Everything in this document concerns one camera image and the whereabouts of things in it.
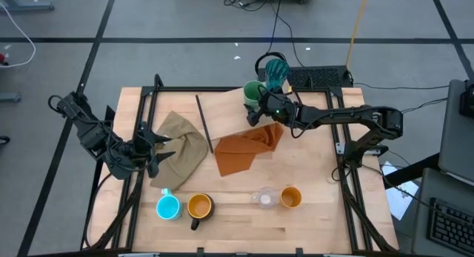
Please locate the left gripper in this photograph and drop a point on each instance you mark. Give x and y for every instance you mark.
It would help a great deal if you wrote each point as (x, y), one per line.
(126, 159)

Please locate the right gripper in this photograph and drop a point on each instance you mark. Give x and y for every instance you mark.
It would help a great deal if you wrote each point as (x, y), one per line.
(279, 109)

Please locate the green ribbed plastic cup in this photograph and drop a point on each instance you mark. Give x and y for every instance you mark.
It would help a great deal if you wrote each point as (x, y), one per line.
(252, 90)

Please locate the blue faceted plastic tumbler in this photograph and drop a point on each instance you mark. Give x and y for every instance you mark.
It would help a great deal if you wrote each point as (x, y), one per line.
(277, 70)

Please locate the cyan mug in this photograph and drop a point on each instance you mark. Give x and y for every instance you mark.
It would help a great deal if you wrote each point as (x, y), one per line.
(168, 207)

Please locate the black mug orange inside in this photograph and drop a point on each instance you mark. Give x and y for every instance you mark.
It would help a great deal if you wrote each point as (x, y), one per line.
(200, 207)

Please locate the clear glass footed mug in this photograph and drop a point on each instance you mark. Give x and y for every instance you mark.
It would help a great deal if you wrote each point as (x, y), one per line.
(265, 198)

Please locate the orange plastic cup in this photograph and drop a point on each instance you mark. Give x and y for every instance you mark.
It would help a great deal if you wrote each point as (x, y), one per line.
(291, 197)

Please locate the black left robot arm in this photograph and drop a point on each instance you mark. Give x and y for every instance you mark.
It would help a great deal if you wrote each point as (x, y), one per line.
(89, 133)

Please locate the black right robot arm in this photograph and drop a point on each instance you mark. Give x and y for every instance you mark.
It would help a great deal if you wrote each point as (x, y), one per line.
(344, 114)

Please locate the khaki cloth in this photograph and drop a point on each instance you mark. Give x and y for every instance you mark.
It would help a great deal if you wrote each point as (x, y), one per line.
(181, 149)

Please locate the black headphones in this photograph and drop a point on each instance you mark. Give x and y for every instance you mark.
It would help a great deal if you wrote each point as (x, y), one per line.
(258, 62)

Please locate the orange cloth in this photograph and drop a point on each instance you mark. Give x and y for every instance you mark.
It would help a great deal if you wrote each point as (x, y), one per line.
(237, 153)

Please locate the black keyboard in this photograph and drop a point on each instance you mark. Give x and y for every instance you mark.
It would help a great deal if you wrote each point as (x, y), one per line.
(452, 223)
(318, 77)

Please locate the white paper sheet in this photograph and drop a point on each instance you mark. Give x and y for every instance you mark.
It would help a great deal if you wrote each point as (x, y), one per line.
(400, 197)

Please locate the grey desk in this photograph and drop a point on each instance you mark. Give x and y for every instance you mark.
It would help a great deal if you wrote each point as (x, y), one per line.
(422, 197)

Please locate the small black device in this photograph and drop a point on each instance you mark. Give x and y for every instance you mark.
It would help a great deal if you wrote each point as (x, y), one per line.
(467, 99)

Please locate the wooden shelf black frame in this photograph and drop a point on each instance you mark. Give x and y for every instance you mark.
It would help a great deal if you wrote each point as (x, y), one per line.
(226, 112)

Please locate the black aluminium table frame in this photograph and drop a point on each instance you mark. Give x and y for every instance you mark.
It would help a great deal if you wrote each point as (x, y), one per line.
(146, 101)

